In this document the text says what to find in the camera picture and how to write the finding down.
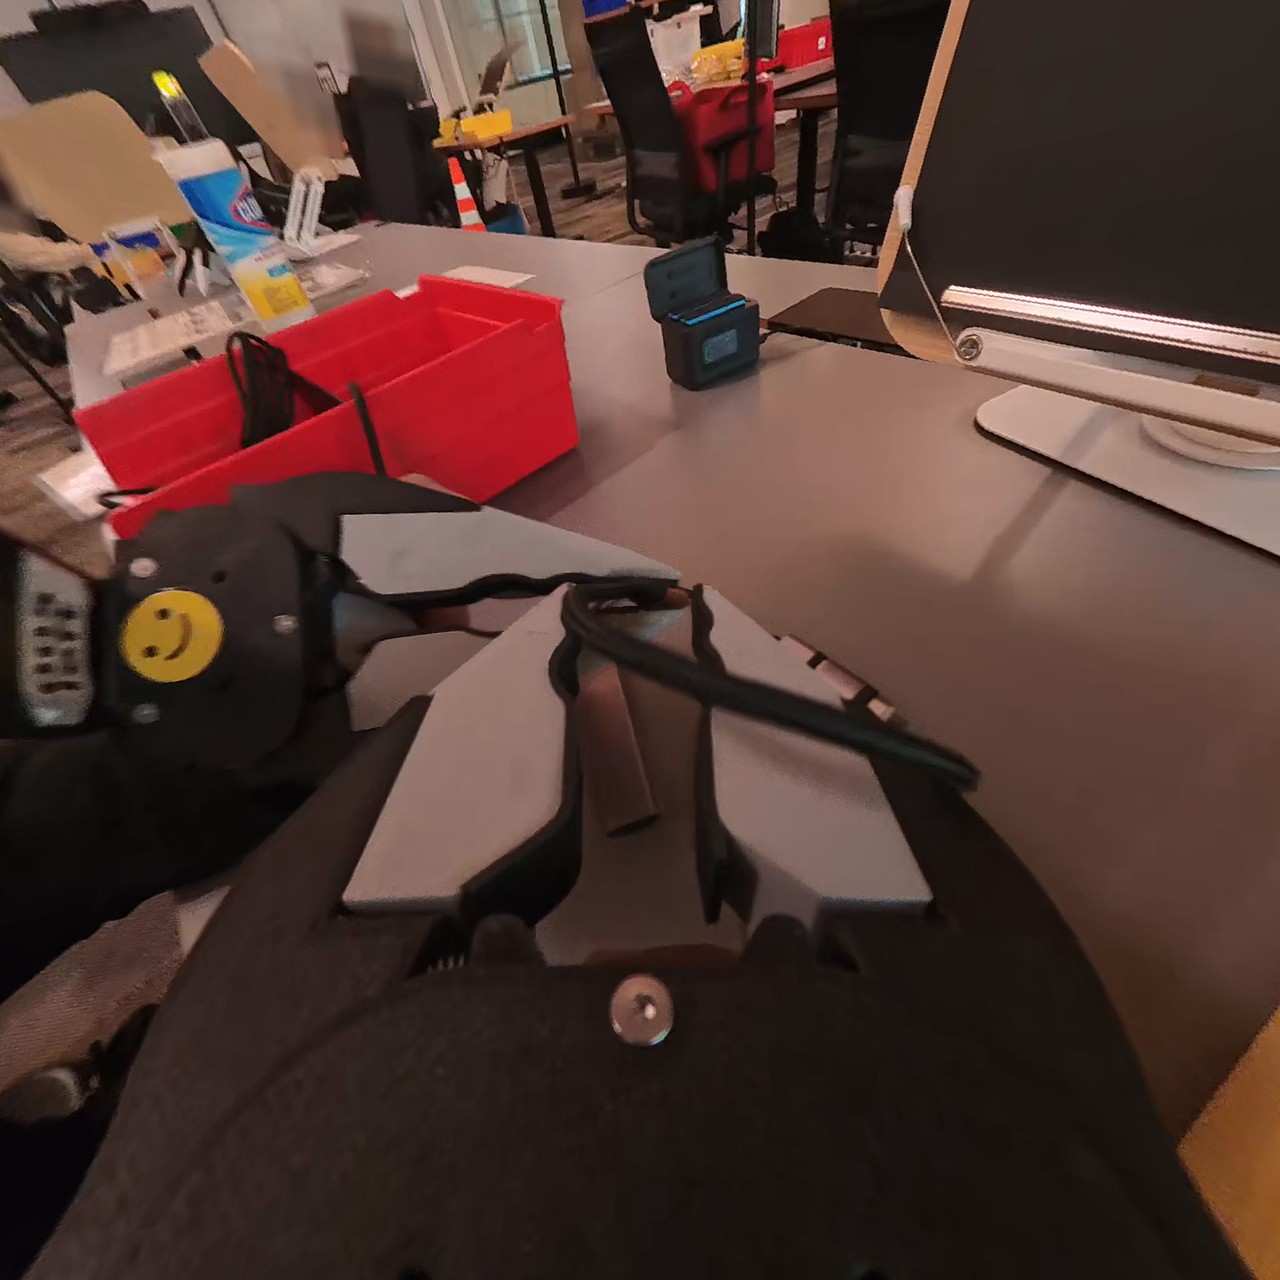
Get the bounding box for yellow plastic bin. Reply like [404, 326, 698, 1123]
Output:
[1180, 1008, 1280, 1280]

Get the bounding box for dark battery charger case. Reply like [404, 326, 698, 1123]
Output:
[642, 235, 764, 392]

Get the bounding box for person's left forearm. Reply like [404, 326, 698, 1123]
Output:
[0, 701, 336, 1002]

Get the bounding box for tan cardboard panel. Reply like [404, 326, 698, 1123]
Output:
[0, 91, 192, 245]

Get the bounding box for disinfectant wipes canister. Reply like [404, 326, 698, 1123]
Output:
[154, 139, 316, 326]

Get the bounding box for black floor lamp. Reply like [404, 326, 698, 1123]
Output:
[539, 0, 602, 201]

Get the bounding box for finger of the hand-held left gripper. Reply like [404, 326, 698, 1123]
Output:
[339, 510, 683, 603]
[342, 627, 504, 732]

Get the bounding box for black office chair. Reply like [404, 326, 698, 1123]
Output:
[824, 0, 951, 262]
[339, 79, 446, 229]
[583, 5, 783, 249]

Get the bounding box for coiled black cable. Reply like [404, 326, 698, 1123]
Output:
[226, 331, 342, 447]

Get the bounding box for silver monitor stand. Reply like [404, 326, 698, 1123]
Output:
[974, 383, 1280, 558]

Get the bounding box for red plastic bin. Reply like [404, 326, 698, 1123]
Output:
[71, 273, 583, 541]

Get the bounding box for black computer monitor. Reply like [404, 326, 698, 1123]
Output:
[877, 0, 1280, 444]

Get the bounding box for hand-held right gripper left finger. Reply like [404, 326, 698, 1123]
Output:
[339, 582, 588, 941]

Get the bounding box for small yellow bin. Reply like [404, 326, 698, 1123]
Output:
[434, 105, 513, 148]

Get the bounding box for printed paper sheet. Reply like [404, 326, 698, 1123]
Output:
[102, 301, 235, 377]

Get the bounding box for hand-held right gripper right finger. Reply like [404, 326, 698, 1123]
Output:
[690, 582, 937, 931]

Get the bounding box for dark flat desk panel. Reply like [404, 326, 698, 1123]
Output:
[764, 285, 907, 353]

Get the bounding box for white folding stand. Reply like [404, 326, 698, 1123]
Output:
[284, 165, 365, 253]

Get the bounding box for red tote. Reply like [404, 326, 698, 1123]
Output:
[669, 79, 779, 180]

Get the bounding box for black usb-c cable orange plugs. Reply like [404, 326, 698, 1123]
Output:
[549, 579, 982, 793]

